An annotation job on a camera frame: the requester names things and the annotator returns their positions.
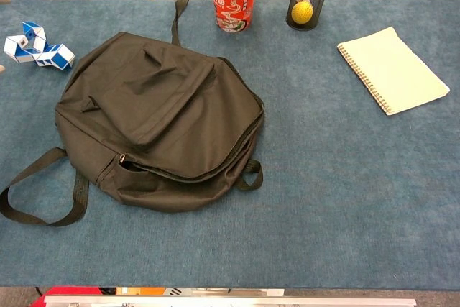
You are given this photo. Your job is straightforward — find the black fabric backpack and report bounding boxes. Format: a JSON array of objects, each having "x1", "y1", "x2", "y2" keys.
[{"x1": 0, "y1": 0, "x2": 266, "y2": 228}]

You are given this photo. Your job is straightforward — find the blue white snake puzzle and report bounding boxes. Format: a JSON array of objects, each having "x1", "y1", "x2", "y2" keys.
[{"x1": 3, "y1": 21, "x2": 75, "y2": 71}]

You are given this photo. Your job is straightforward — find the yellow ball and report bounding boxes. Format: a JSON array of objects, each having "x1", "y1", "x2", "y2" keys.
[{"x1": 290, "y1": 1, "x2": 314, "y2": 24}]

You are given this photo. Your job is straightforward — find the red box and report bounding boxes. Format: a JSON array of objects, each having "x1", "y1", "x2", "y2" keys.
[{"x1": 30, "y1": 286, "x2": 116, "y2": 307}]

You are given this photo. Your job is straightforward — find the orange box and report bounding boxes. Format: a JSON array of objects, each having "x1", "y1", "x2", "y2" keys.
[{"x1": 115, "y1": 287, "x2": 166, "y2": 296}]

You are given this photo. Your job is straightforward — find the kraft spiral notebook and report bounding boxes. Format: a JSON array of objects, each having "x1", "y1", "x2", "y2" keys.
[{"x1": 336, "y1": 26, "x2": 451, "y2": 116}]

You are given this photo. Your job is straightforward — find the blue felt table mat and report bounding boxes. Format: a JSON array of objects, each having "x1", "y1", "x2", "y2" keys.
[{"x1": 0, "y1": 0, "x2": 460, "y2": 290}]

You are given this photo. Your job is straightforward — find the aluminium profile rail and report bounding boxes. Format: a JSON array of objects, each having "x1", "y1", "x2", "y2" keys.
[{"x1": 43, "y1": 295, "x2": 417, "y2": 307}]

